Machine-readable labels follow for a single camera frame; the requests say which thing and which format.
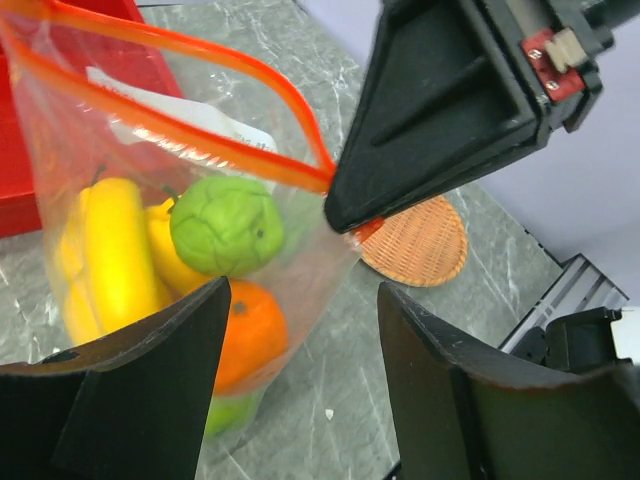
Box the orange tangerine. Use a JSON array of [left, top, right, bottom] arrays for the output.
[[213, 280, 289, 395]]

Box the green lime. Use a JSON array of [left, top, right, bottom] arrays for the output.
[[204, 389, 265, 437]]

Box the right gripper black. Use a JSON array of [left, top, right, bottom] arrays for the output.
[[324, 1, 639, 233]]

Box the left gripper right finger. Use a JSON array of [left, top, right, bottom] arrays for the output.
[[377, 283, 639, 479]]

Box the yellow orange fruit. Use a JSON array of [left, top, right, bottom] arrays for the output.
[[145, 198, 212, 296]]

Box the red plastic tray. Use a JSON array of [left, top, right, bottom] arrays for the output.
[[0, 0, 185, 240]]

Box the green yellow guava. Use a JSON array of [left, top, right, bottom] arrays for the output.
[[169, 175, 285, 277]]

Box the yellow banana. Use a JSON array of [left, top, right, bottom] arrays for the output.
[[83, 177, 172, 333]]

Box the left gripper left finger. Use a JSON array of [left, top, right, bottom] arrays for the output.
[[1, 278, 231, 479]]

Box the clear zip bag orange zipper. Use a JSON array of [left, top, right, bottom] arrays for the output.
[[1, 1, 360, 442]]

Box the round woven bamboo coaster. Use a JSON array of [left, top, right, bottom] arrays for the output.
[[362, 196, 468, 287]]

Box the aluminium frame rail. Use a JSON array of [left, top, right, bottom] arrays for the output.
[[499, 254, 629, 353]]

